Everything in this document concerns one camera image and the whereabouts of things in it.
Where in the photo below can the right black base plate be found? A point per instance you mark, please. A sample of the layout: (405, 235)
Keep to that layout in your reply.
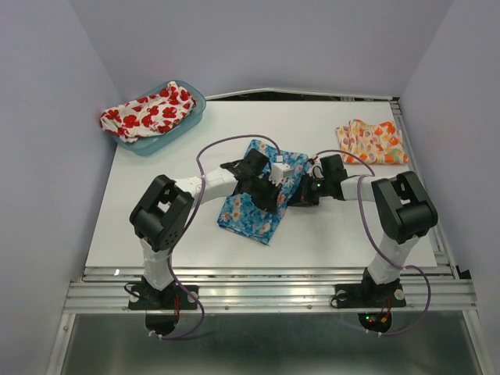
(364, 296)

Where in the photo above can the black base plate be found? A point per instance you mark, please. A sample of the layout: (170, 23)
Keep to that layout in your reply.
(143, 297)
(364, 296)

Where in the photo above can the blue floral skirt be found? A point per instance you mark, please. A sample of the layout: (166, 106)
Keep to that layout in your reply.
(241, 216)

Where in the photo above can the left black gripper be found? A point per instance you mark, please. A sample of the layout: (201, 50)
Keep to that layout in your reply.
(269, 202)

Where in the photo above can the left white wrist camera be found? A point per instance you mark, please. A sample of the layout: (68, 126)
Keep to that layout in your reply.
(279, 172)

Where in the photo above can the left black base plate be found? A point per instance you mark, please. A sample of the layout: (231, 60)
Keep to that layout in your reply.
(143, 297)

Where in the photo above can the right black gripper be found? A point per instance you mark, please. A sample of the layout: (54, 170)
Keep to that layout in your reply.
(301, 195)

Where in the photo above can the red poppy white skirt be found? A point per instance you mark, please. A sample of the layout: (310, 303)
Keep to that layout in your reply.
(149, 116)

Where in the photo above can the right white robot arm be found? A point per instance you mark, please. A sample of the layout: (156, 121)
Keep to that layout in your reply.
(396, 212)

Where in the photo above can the teal plastic bin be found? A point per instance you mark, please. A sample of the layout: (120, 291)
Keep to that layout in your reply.
(148, 146)

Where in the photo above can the orange floral folded skirt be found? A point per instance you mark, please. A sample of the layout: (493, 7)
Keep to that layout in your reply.
(373, 144)

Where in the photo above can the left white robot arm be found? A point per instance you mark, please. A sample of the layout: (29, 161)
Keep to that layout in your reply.
(168, 206)

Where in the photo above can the aluminium front rail frame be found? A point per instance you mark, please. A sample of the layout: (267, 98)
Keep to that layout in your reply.
(256, 290)

